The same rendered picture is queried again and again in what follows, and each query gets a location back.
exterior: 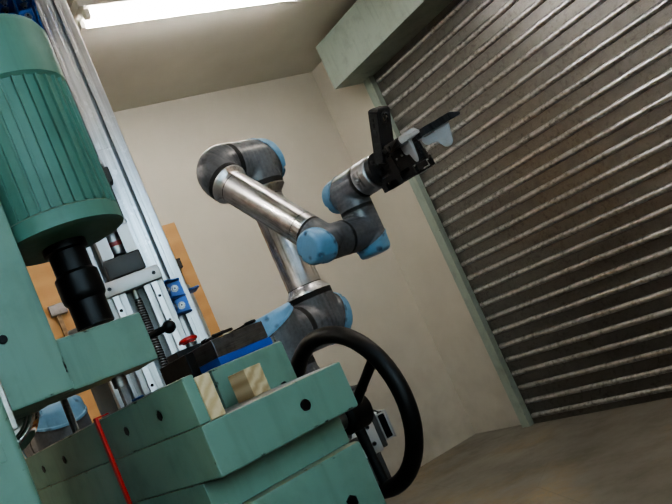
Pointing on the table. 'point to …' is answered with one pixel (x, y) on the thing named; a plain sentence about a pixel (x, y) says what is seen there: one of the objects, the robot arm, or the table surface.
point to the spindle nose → (79, 283)
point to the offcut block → (249, 383)
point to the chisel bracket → (106, 353)
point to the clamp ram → (187, 365)
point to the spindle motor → (46, 149)
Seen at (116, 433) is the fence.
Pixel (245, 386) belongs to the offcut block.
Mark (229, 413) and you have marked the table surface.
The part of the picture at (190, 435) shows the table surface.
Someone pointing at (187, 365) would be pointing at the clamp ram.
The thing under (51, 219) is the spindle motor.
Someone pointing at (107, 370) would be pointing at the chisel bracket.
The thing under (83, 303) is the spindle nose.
